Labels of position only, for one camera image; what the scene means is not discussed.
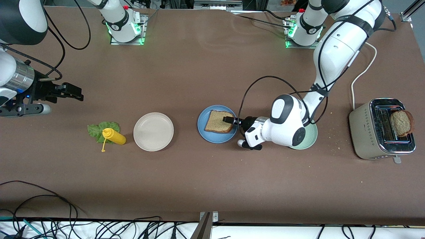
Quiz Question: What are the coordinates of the grey power strip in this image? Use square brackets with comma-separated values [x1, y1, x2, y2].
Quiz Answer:
[194, 0, 230, 10]

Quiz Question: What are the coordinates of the beige round plate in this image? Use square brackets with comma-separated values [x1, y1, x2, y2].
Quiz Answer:
[133, 112, 174, 152]

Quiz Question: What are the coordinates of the beige chrome toaster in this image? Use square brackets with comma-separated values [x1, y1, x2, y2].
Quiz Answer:
[349, 98, 416, 164]

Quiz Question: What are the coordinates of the teal cable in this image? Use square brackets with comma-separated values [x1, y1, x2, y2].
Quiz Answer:
[0, 216, 45, 239]

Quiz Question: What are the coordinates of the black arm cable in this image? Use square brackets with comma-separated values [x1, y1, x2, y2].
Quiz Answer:
[0, 0, 91, 80]
[238, 0, 396, 136]

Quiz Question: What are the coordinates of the green round plate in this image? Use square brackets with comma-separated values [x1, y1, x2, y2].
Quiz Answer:
[291, 123, 318, 150]

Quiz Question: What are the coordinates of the grey metal table bracket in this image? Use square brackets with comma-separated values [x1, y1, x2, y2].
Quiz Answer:
[190, 211, 219, 239]

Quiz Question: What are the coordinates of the black cable on tabletop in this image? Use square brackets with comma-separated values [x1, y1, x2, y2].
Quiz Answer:
[237, 9, 289, 28]

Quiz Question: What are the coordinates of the green lettuce leaf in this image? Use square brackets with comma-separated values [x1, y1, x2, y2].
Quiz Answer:
[87, 121, 121, 144]

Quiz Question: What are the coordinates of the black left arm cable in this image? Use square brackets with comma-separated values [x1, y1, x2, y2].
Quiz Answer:
[238, 0, 396, 136]

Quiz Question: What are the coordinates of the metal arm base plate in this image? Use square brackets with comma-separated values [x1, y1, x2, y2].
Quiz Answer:
[284, 17, 320, 49]
[110, 13, 148, 46]

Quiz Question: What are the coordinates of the white toaster power cable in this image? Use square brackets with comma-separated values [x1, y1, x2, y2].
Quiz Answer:
[351, 41, 378, 111]

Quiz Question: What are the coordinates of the brown bread slice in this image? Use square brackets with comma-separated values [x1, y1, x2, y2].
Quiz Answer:
[390, 110, 415, 137]
[204, 110, 235, 134]

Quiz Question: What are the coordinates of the black looped floor cable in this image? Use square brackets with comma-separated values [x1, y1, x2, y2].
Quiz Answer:
[0, 180, 79, 239]

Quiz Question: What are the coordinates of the blue round plate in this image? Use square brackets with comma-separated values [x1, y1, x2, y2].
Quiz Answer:
[197, 105, 238, 144]

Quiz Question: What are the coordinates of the aluminium frame bar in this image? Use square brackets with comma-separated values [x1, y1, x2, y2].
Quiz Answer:
[400, 0, 425, 22]

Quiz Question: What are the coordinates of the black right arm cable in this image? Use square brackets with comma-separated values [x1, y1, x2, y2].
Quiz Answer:
[0, 0, 91, 80]

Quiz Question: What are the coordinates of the yellow mustard squeeze bottle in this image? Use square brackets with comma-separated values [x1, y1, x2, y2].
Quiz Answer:
[101, 128, 127, 153]

